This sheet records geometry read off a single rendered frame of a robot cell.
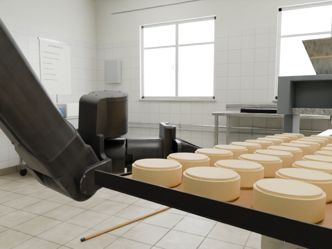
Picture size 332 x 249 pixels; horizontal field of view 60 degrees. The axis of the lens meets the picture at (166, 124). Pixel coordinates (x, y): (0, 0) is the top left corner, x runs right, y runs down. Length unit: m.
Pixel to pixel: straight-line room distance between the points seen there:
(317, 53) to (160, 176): 1.12
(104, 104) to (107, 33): 5.41
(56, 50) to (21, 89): 4.88
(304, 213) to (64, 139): 0.25
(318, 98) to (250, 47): 3.31
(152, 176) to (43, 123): 0.13
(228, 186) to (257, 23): 4.44
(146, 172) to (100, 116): 0.15
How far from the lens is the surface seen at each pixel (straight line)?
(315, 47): 1.32
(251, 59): 4.57
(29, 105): 0.32
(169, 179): 0.27
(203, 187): 0.24
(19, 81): 0.31
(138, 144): 0.43
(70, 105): 4.38
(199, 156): 0.34
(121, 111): 0.41
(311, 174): 0.29
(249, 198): 0.27
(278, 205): 0.22
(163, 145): 0.43
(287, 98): 1.29
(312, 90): 1.36
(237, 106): 4.51
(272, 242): 0.65
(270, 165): 0.34
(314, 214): 0.22
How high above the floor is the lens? 1.10
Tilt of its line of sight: 6 degrees down
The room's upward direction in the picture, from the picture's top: straight up
